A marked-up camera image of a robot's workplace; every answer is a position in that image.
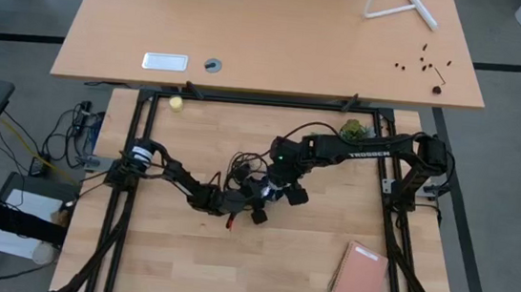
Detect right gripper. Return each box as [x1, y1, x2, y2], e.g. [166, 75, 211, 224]
[266, 154, 314, 208]

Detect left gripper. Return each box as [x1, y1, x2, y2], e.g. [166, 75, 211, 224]
[214, 159, 275, 226]

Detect potted succulent plant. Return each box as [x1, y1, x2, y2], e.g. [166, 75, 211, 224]
[337, 117, 375, 146]

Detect pink spiral notebook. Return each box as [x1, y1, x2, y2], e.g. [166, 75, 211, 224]
[326, 238, 392, 292]

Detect light wooden desk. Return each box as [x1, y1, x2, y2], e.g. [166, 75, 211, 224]
[50, 0, 496, 119]

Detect black allen key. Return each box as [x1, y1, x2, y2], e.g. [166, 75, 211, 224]
[432, 66, 448, 87]

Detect white sheet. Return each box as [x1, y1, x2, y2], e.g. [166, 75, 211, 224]
[0, 187, 65, 261]

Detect grey desk cable grommet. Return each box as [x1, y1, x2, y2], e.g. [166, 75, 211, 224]
[202, 56, 224, 75]

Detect black floor cable bundle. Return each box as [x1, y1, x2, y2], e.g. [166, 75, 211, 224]
[40, 95, 106, 173]

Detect yellow floor cable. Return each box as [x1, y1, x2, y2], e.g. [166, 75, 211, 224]
[0, 115, 84, 185]

